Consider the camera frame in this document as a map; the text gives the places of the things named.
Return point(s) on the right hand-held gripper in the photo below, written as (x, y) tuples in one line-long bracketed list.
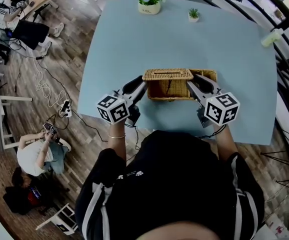
[(222, 109)]

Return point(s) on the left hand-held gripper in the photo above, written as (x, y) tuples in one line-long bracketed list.
[(113, 109)]

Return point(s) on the wicker tissue box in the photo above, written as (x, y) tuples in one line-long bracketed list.
[(169, 87)]

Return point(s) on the person's left forearm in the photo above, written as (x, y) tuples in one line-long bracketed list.
[(117, 146)]

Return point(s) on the person's right forearm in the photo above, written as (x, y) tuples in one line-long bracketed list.
[(225, 144)]

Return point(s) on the small white potted plant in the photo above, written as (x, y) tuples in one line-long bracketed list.
[(193, 17)]

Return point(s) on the black phone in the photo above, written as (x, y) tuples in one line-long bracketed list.
[(65, 106)]

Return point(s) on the white power strip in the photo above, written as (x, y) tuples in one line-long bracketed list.
[(66, 113)]

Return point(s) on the large white flower pot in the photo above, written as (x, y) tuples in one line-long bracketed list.
[(149, 7)]

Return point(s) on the pale green bottle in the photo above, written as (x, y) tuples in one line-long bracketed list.
[(272, 37)]

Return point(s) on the person's black shirt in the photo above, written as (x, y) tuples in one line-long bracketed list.
[(174, 184)]

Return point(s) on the light blue table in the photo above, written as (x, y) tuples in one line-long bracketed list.
[(282, 9)]

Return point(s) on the white step stool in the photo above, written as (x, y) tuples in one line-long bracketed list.
[(62, 221)]

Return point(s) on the black bag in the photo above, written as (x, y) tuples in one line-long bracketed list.
[(19, 199)]

